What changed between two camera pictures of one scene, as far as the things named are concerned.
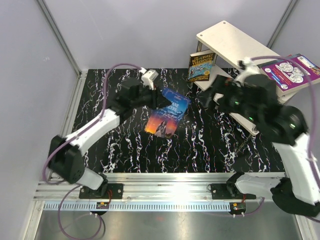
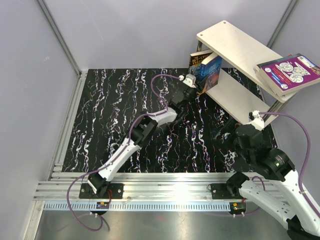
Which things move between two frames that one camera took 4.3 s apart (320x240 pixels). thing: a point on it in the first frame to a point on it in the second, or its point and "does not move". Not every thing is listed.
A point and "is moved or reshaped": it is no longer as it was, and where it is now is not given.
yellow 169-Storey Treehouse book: x=200 y=64 does not move
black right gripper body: x=232 y=101 to x=229 y=126
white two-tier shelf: x=231 y=46 does not move
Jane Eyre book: x=162 y=122 is moved or reshaped
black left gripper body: x=148 y=98 to x=188 y=94
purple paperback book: x=289 y=76 does not move
